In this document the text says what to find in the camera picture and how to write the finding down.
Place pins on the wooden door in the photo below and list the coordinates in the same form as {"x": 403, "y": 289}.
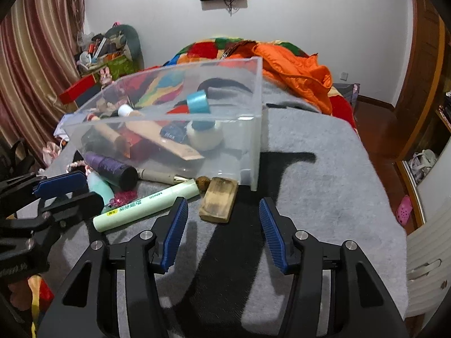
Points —
{"x": 422, "y": 60}

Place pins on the white wardrobe door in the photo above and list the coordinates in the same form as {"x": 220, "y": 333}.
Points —
{"x": 437, "y": 190}

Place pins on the small brown nut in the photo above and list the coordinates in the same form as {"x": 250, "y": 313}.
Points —
{"x": 203, "y": 185}

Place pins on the orange jacket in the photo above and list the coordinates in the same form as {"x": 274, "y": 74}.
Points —
{"x": 299, "y": 74}

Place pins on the black chair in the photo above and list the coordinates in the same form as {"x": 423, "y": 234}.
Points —
{"x": 14, "y": 158}

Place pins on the beige cosmetic pen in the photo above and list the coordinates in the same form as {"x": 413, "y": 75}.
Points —
{"x": 158, "y": 176}

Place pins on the light green tube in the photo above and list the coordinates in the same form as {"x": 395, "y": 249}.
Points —
{"x": 141, "y": 207}

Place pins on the wooden block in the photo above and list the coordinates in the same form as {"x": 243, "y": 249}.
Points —
{"x": 218, "y": 200}

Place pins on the blue tape roll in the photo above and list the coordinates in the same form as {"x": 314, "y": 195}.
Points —
{"x": 192, "y": 102}

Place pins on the pink rabbit toy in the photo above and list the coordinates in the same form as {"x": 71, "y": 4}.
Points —
{"x": 105, "y": 75}

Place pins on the colourful fleece blanket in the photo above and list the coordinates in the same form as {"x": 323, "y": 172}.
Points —
{"x": 35, "y": 292}

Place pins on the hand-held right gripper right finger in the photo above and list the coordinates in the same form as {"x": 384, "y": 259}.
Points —
{"x": 274, "y": 239}

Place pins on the dark blue sachet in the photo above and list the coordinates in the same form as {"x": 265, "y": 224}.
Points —
{"x": 172, "y": 133}

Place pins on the grey fabric bag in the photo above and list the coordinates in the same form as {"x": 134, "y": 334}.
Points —
{"x": 347, "y": 93}

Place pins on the pink clog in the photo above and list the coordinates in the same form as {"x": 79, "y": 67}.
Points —
{"x": 404, "y": 209}

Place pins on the red box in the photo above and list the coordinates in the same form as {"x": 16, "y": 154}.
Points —
{"x": 77, "y": 89}

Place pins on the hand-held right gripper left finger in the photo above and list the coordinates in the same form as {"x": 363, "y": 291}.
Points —
{"x": 174, "y": 232}

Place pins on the white shoes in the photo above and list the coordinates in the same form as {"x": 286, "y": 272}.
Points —
{"x": 422, "y": 160}

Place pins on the pile of assorted clutter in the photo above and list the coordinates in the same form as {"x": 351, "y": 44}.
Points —
{"x": 98, "y": 49}

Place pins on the striped curtain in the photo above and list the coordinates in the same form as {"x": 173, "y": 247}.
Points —
{"x": 35, "y": 60}

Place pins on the white round jar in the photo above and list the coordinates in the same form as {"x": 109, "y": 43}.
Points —
{"x": 204, "y": 137}

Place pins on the grey green pillow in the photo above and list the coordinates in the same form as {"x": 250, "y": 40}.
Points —
{"x": 135, "y": 49}

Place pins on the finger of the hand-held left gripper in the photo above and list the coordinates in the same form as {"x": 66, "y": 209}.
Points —
{"x": 77, "y": 206}
{"x": 60, "y": 185}

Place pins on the clear plastic bin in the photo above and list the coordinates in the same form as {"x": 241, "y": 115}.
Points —
{"x": 246, "y": 88}

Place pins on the red foil packet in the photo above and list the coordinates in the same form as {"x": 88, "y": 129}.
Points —
{"x": 137, "y": 144}

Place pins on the teal bottle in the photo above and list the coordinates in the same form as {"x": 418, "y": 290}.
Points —
{"x": 100, "y": 188}

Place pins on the purple bottle black cap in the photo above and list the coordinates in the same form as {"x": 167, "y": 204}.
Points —
{"x": 105, "y": 165}

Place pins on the colourful patchwork quilt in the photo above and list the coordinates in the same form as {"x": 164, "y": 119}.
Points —
{"x": 208, "y": 47}

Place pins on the green printed bag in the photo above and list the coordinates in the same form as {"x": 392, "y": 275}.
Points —
{"x": 118, "y": 67}

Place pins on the wooden shelf unit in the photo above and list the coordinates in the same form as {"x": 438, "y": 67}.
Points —
{"x": 445, "y": 109}

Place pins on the white drawer cabinet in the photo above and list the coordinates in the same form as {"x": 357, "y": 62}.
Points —
{"x": 426, "y": 253}

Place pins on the pink bag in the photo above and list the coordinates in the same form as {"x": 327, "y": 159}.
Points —
{"x": 53, "y": 151}

